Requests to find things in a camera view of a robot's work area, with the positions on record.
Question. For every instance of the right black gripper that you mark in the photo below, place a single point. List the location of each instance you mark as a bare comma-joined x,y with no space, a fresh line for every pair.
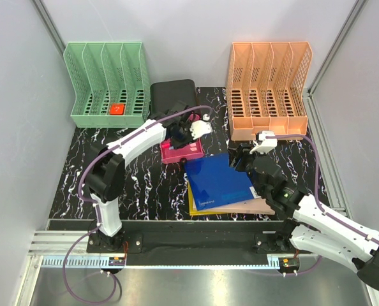
243,153

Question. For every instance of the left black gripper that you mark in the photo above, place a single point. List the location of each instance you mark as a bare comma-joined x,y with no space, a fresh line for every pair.
178,145

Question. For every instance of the pink bottom drawer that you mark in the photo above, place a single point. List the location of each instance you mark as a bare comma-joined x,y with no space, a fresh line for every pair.
189,152

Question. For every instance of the blue folder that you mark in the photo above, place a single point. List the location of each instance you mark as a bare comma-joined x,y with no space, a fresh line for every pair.
215,185

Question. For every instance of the black drawer cabinet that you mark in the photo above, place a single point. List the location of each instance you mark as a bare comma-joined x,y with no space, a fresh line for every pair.
166,95

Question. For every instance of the orange file organizer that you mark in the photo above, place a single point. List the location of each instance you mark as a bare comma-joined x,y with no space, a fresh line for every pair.
265,84

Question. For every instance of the black pink-capped highlighter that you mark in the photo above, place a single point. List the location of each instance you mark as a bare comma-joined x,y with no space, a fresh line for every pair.
167,146

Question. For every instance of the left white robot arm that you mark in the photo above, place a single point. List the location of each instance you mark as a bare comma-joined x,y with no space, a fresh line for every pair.
103,180

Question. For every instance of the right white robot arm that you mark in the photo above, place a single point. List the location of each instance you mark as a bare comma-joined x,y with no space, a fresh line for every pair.
309,225

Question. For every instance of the pink folder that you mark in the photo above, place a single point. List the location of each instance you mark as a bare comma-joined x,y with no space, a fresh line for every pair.
255,205

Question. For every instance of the red square eraser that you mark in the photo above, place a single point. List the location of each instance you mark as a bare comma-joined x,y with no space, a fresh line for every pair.
117,109

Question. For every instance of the yellow folder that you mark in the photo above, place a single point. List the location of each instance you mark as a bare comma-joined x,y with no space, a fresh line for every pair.
192,207

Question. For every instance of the green file organizer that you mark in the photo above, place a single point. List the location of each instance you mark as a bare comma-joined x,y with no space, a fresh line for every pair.
105,73

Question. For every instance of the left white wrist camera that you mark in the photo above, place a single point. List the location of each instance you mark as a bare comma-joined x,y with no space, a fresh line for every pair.
200,127

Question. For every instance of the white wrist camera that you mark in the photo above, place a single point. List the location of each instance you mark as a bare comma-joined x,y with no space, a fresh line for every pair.
200,127
264,143

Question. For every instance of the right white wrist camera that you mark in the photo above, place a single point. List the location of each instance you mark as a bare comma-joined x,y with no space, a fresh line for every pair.
264,143

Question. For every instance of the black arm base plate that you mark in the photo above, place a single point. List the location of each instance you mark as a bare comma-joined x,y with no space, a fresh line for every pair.
143,242

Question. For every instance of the aluminium frame rail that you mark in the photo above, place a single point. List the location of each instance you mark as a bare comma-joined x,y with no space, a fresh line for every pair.
65,245

